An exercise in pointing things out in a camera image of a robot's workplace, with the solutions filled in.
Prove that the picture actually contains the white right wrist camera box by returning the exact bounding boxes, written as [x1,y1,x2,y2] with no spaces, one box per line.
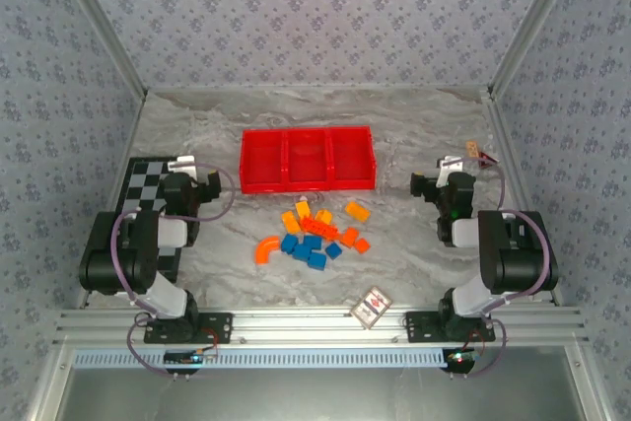
[439,155,465,186]

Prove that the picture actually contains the long orange lego plate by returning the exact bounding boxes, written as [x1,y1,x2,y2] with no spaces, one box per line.
[301,216,343,242]

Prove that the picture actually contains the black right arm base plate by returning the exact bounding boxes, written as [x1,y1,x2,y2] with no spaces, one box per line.
[404,311,496,344]

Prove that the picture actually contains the slotted grey cable duct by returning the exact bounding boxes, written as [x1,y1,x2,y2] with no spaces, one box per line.
[72,347,449,370]

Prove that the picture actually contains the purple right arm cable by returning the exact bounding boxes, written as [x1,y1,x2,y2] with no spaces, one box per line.
[442,156,555,380]

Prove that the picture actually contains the circuit board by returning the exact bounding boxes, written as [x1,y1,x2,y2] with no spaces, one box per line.
[163,348,219,365]
[445,348,478,366]

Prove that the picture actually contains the aluminium mounting rail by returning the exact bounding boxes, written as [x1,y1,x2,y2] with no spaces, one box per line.
[52,306,592,349]

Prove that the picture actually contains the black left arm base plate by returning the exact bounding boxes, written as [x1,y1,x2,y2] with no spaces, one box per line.
[143,312,235,345]

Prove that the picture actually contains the right circuit board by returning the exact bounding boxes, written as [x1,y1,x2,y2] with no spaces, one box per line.
[445,348,478,366]

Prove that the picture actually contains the orange curved lego tube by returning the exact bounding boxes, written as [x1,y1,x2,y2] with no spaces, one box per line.
[253,235,281,266]

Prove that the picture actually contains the aluminium side rail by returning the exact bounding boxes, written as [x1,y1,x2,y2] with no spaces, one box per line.
[481,89,564,306]
[75,89,150,310]

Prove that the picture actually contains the small red triangle sign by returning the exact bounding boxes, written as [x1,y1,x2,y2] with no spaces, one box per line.
[474,151,501,172]

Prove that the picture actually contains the yellow curved bricks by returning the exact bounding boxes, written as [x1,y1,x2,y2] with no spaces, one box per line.
[344,200,372,224]

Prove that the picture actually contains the red plastic bin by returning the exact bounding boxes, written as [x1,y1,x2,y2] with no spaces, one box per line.
[240,129,289,195]
[284,127,332,192]
[326,125,377,191]

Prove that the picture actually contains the playing card box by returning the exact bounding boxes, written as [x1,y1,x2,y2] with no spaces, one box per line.
[348,286,393,330]

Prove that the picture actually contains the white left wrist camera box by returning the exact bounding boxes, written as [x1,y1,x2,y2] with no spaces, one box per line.
[167,155,199,181]

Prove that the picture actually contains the black white checkerboard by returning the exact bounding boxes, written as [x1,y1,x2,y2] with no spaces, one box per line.
[82,156,182,285]

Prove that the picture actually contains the left circuit board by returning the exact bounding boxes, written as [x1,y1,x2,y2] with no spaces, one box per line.
[163,348,219,365]

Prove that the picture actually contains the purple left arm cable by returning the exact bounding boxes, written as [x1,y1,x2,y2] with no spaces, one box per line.
[109,163,239,380]

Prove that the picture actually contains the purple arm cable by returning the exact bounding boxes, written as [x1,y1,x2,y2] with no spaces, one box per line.
[442,156,555,380]
[109,163,239,380]

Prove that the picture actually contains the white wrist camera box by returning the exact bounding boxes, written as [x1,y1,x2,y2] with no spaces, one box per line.
[167,155,199,181]
[439,155,465,186]

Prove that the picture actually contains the aluminium frame post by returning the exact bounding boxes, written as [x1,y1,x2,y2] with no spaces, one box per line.
[486,0,589,98]
[47,0,150,96]

